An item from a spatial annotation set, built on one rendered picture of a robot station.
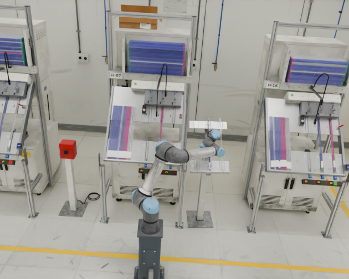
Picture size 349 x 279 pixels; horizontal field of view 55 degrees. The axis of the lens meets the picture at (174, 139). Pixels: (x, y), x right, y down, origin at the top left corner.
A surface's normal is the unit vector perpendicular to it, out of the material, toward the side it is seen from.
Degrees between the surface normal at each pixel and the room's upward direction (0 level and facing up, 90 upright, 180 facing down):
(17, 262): 0
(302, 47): 90
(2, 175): 90
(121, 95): 48
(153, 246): 90
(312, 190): 90
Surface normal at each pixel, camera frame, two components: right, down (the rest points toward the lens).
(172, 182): -0.04, 0.46
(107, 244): 0.05, -0.89
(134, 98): 0.01, -0.25
